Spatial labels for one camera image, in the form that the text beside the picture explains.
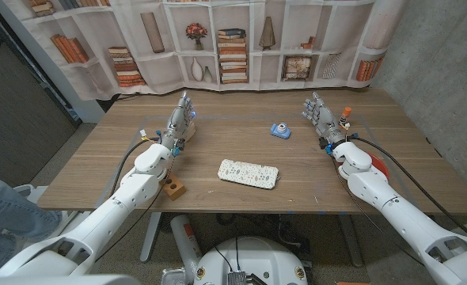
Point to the wooden brick with holes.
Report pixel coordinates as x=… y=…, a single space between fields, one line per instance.
x=176 y=189

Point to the person in blue jeans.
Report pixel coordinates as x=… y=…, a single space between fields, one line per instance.
x=8 y=213

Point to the white stool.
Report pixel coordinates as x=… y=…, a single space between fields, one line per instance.
x=27 y=189

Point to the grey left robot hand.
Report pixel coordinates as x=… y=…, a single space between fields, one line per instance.
x=178 y=122

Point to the white cylinder with orange label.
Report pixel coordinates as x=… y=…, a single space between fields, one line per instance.
x=186 y=241

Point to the printed bookshelf backdrop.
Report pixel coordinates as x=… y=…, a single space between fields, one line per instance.
x=158 y=67

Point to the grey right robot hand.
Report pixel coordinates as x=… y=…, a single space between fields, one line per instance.
x=324 y=118

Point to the blue toy camera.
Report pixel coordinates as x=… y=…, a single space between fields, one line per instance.
x=280 y=130

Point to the red bowl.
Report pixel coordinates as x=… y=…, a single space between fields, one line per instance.
x=380 y=164

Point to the grey finned module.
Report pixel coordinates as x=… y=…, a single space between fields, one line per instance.
x=236 y=278

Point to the white patterned pen bag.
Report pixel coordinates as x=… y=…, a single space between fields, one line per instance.
x=248 y=173

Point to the silver foil tray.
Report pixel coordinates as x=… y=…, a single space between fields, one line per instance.
x=173 y=277

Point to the orange capped glue stick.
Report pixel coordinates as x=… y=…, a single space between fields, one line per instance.
x=346 y=112

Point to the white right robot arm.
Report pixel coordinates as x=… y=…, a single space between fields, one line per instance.
x=396 y=213

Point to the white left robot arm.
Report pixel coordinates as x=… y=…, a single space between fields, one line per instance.
x=111 y=213

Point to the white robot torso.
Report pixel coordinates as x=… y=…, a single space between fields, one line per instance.
x=253 y=257

